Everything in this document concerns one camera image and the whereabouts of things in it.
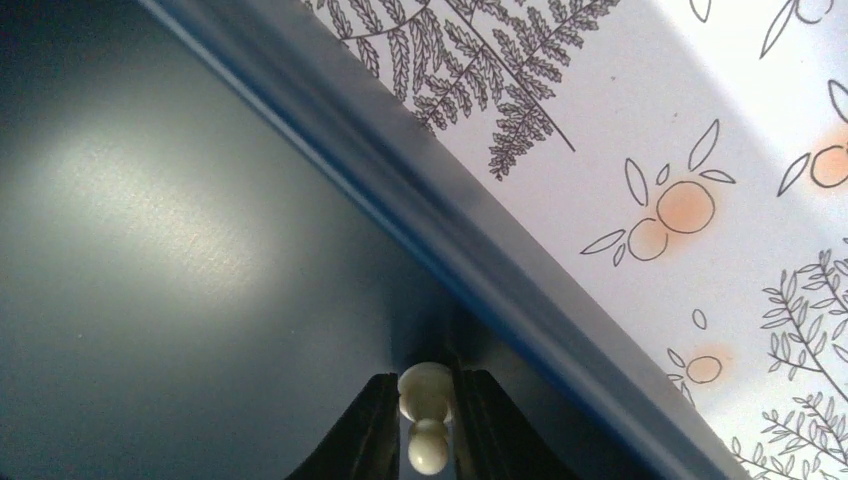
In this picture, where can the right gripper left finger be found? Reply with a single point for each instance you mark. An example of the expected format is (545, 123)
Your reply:
(364, 443)

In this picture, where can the white chess pawn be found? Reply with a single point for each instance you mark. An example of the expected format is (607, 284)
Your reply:
(426, 400)

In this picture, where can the floral patterned table mat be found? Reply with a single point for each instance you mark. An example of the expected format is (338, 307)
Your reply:
(684, 161)

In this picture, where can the dark blue tin box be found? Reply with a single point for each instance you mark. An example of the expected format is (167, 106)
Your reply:
(183, 294)

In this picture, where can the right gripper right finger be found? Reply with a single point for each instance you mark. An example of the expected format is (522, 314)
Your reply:
(493, 439)

